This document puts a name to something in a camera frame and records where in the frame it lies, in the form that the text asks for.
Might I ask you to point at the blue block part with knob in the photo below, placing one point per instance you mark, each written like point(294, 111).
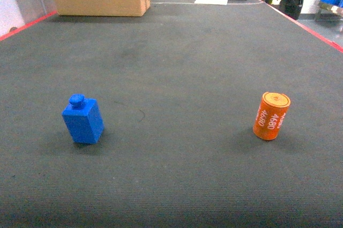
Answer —
point(83, 119)

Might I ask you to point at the orange cylindrical cap 4680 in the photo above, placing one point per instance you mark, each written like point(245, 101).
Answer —
point(270, 116)

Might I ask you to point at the white flat sheet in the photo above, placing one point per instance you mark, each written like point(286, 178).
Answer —
point(211, 2)

